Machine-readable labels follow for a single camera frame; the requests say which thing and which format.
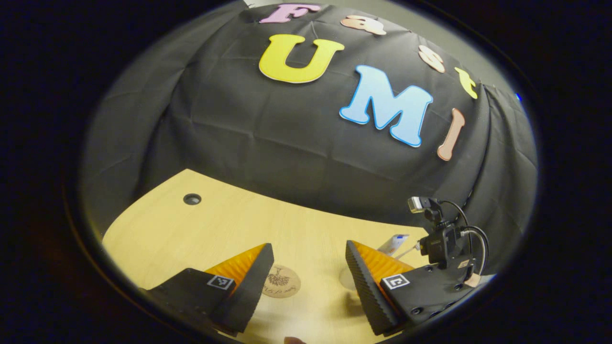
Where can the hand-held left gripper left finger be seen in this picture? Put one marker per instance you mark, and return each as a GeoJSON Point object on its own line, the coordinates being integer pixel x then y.
{"type": "Point", "coordinates": [248, 296]}

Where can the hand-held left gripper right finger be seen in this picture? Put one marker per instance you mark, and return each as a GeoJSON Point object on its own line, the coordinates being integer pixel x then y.
{"type": "Point", "coordinates": [366, 291]}

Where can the round wooden coaster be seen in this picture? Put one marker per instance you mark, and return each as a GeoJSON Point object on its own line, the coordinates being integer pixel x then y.
{"type": "Point", "coordinates": [284, 284]}

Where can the white toothpaste tube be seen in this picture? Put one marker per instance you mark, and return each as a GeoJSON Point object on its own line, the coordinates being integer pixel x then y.
{"type": "Point", "coordinates": [394, 243]}

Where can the light wooden desktop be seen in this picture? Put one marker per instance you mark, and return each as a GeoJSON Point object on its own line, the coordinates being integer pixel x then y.
{"type": "Point", "coordinates": [191, 239]}

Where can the black backdrop cloth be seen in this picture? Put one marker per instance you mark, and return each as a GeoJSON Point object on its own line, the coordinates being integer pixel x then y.
{"type": "Point", "coordinates": [287, 143]}

